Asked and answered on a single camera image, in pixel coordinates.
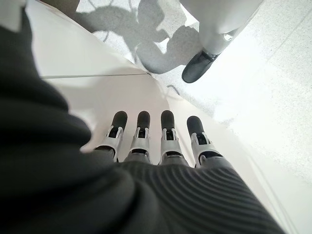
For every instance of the dark robot left hand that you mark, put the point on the dark robot left hand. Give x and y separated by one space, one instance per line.
73 190

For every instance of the white glossy cabinet front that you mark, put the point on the white glossy cabinet front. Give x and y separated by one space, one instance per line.
85 61

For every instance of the black robot foot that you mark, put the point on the black robot foot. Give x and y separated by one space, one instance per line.
196 69

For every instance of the white robot leg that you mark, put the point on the white robot leg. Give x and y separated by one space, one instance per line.
219 17

